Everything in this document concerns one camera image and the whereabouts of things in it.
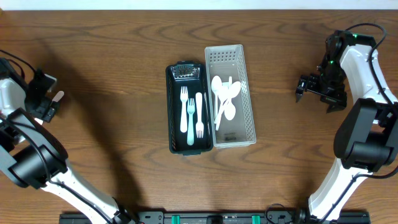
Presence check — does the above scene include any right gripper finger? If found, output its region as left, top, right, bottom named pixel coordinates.
left=326, top=103, right=346, bottom=113
left=295, top=75, right=309, bottom=103

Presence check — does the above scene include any white spoon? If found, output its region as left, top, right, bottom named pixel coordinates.
left=217, top=86, right=231, bottom=124
left=211, top=76, right=224, bottom=124
left=215, top=82, right=241, bottom=130
left=224, top=77, right=236, bottom=121
left=52, top=91, right=65, bottom=103

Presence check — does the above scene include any clear white perforated basket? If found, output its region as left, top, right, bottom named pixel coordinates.
left=205, top=44, right=256, bottom=148

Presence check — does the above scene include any white fork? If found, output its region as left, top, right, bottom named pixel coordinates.
left=180, top=86, right=188, bottom=133
left=195, top=92, right=204, bottom=139

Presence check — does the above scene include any white fork mint edge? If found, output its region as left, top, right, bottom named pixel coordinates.
left=187, top=98, right=195, bottom=146

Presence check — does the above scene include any dark green plastic basket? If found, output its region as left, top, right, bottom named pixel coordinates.
left=165, top=61, right=213, bottom=156

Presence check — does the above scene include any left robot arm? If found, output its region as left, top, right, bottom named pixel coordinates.
left=1, top=72, right=139, bottom=223

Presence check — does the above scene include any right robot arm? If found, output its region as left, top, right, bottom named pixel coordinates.
left=293, top=29, right=397, bottom=223

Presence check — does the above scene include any left black cable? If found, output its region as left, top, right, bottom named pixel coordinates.
left=0, top=49, right=116, bottom=224

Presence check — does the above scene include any black cable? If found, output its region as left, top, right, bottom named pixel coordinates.
left=317, top=22, right=398, bottom=223
left=0, top=49, right=116, bottom=224

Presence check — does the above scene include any right black cable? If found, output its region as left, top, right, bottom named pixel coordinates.
left=317, top=22, right=398, bottom=223

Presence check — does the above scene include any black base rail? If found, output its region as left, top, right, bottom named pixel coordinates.
left=59, top=209, right=371, bottom=224

